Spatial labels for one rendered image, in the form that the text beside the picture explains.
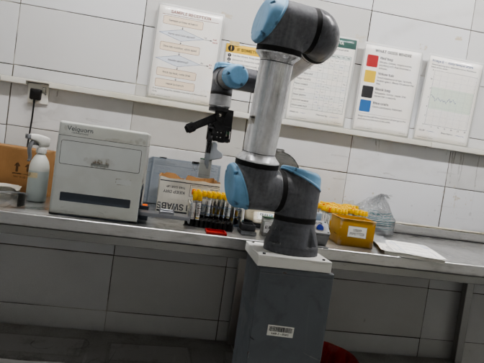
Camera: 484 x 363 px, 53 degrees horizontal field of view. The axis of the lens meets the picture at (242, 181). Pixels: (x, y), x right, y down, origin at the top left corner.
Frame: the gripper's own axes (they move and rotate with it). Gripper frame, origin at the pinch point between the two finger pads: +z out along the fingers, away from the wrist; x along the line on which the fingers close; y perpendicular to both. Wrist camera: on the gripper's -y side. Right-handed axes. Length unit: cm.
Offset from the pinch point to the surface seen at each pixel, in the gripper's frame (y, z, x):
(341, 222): 51, 14, -1
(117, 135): -29.3, -5.5, -9.9
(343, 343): 82, 80, 59
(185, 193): -5.3, 12.8, 20.5
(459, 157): 127, -19, 60
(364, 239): 61, 19, -1
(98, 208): -32.5, 18.5, -10.0
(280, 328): 23, 38, -49
